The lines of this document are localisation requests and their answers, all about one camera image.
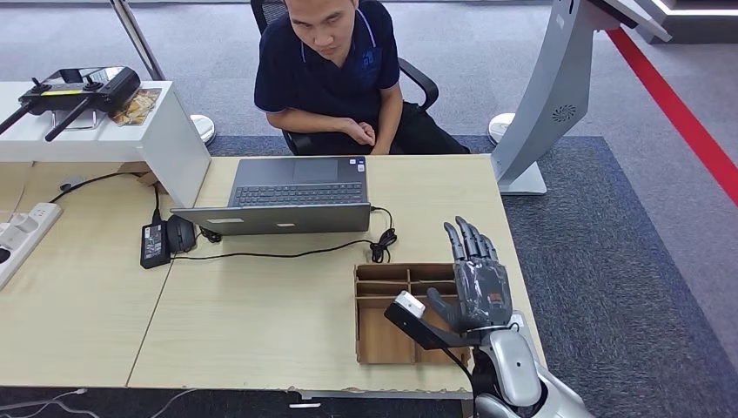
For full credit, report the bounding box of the person's right hand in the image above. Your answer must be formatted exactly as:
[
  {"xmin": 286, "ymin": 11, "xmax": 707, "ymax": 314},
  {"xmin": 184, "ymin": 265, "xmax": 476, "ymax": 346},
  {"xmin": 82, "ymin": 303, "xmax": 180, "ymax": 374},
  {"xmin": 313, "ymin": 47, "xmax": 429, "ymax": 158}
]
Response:
[{"xmin": 341, "ymin": 117, "xmax": 377, "ymax": 146}]

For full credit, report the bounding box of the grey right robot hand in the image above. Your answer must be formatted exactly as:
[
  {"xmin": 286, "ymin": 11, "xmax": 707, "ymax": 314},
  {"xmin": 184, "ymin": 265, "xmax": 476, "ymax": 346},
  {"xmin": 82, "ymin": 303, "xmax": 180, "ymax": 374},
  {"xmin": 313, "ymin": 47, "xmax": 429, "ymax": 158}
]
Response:
[{"xmin": 426, "ymin": 216, "xmax": 514, "ymax": 336}]

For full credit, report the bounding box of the person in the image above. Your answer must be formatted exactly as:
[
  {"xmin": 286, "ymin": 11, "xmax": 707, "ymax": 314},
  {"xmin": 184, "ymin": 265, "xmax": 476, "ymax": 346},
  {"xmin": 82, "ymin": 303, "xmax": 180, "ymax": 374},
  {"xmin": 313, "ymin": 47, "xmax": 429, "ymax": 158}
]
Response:
[{"xmin": 253, "ymin": 0, "xmax": 471, "ymax": 157}]

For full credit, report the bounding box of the black office chair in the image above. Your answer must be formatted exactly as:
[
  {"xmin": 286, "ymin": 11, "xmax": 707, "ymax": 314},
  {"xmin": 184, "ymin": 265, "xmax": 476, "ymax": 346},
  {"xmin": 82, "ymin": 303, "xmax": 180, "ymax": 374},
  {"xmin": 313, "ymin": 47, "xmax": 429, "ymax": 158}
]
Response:
[{"xmin": 249, "ymin": 0, "xmax": 440, "ymax": 157}]

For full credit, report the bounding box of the grey laptop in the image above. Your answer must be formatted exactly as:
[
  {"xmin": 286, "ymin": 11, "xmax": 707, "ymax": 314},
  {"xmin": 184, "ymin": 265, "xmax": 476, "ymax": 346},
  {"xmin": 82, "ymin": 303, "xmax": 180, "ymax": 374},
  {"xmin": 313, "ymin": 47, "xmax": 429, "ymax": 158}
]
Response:
[{"xmin": 170, "ymin": 155, "xmax": 372, "ymax": 237}]

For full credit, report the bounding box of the wooden divided tray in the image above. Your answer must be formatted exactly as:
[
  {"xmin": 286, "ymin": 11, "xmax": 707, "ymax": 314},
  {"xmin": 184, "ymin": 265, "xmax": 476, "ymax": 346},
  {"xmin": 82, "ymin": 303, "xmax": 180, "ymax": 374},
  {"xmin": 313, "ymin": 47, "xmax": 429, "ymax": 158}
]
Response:
[{"xmin": 352, "ymin": 262, "xmax": 473, "ymax": 367}]

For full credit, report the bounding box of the white round base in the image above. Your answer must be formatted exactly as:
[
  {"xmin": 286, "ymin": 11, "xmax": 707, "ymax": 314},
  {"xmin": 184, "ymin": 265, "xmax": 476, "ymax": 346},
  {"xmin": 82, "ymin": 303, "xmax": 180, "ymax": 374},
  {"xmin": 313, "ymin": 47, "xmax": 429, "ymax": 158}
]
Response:
[
  {"xmin": 189, "ymin": 114, "xmax": 217, "ymax": 146},
  {"xmin": 486, "ymin": 112, "xmax": 516, "ymax": 145}
]

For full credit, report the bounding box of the white desk shelf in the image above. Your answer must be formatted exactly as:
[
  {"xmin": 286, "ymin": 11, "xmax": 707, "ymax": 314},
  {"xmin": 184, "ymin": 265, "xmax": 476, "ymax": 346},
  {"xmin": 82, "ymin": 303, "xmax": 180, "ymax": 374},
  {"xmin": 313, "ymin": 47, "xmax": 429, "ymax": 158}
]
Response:
[{"xmin": 0, "ymin": 80, "xmax": 212, "ymax": 210}]

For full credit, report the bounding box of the grey kiosk stand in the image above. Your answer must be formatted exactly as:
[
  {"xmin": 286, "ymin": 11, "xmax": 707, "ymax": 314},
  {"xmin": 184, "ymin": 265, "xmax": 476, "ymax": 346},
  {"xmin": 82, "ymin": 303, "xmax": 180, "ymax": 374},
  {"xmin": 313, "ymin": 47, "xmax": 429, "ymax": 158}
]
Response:
[{"xmin": 490, "ymin": 0, "xmax": 673, "ymax": 198}]

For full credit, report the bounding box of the black computer mouse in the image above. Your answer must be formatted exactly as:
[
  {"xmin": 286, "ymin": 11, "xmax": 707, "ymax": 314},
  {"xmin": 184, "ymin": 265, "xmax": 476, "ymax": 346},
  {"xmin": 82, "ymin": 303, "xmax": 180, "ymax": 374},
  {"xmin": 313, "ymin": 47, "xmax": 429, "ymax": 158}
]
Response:
[{"xmin": 165, "ymin": 214, "xmax": 198, "ymax": 255}]

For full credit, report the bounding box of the patterned cards stack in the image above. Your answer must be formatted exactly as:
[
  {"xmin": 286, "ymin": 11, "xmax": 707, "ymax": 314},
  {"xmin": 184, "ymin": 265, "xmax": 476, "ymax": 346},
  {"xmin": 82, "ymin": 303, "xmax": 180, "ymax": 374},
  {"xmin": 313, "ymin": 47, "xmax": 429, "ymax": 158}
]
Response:
[{"xmin": 109, "ymin": 87, "xmax": 163, "ymax": 128}]

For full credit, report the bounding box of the black laptop charger brick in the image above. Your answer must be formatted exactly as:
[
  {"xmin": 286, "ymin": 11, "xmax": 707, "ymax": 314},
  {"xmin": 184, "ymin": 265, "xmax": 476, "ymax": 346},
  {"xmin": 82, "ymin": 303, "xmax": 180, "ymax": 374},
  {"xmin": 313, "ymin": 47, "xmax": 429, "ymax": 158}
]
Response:
[{"xmin": 139, "ymin": 222, "xmax": 172, "ymax": 271}]

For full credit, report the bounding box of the metal pole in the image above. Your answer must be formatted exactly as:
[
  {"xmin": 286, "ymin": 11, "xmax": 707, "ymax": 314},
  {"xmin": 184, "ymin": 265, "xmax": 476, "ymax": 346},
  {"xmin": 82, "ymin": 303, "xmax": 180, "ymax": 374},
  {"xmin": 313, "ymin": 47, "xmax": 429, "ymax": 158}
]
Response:
[{"xmin": 108, "ymin": 0, "xmax": 166, "ymax": 82}]

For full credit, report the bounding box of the black remote controller with antennas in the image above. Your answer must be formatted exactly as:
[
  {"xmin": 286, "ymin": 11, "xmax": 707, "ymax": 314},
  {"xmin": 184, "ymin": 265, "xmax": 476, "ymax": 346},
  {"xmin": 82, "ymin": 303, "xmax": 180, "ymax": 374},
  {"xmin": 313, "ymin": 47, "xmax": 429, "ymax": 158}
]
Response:
[{"xmin": 0, "ymin": 66, "xmax": 143, "ymax": 144}]

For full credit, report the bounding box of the clear controller stand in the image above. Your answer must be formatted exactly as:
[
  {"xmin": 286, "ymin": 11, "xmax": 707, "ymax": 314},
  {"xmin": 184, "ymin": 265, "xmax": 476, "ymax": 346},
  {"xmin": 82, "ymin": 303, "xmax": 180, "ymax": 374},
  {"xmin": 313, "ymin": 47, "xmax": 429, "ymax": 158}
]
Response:
[{"xmin": 50, "ymin": 108, "xmax": 100, "ymax": 132}]

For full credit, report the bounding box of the white power strip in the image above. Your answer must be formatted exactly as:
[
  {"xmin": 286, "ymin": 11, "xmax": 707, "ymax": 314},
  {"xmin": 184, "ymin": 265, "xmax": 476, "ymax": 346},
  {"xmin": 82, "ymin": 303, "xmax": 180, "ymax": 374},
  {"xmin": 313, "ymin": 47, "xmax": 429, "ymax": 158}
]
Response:
[{"xmin": 0, "ymin": 201, "xmax": 64, "ymax": 293}]

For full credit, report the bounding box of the white plug adapter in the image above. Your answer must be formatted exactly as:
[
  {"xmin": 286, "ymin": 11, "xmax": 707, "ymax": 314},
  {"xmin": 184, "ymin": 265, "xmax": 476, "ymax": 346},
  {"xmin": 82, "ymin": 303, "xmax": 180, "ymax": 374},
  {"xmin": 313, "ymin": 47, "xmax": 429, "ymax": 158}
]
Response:
[
  {"xmin": 0, "ymin": 225, "xmax": 27, "ymax": 252},
  {"xmin": 8, "ymin": 212, "xmax": 40, "ymax": 235}
]

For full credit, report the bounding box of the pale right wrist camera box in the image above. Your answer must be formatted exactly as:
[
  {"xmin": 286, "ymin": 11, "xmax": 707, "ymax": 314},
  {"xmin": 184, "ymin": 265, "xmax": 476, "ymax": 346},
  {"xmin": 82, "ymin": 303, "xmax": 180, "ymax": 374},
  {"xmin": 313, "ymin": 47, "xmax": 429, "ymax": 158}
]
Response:
[{"xmin": 384, "ymin": 290, "xmax": 486, "ymax": 352}]

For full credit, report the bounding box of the black laptop power cable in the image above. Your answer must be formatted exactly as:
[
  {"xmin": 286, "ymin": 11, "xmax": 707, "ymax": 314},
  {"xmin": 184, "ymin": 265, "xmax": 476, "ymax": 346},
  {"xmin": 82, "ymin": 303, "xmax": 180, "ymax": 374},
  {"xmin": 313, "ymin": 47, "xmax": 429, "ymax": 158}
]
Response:
[{"xmin": 171, "ymin": 206, "xmax": 399, "ymax": 265}]

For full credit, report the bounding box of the black mains cable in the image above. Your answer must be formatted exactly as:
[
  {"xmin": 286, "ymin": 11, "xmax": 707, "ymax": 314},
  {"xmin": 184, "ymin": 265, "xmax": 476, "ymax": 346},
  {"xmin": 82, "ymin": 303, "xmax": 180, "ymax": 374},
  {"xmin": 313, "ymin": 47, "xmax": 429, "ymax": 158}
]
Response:
[{"xmin": 49, "ymin": 172, "xmax": 163, "ymax": 227}]

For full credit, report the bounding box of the white floor cable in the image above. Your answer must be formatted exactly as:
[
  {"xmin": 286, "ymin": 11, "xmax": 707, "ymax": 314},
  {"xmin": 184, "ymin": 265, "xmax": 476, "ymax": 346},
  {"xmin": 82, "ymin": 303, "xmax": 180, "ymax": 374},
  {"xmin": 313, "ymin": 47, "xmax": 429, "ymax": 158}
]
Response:
[
  {"xmin": 0, "ymin": 389, "xmax": 102, "ymax": 418},
  {"xmin": 151, "ymin": 388, "xmax": 200, "ymax": 418}
]

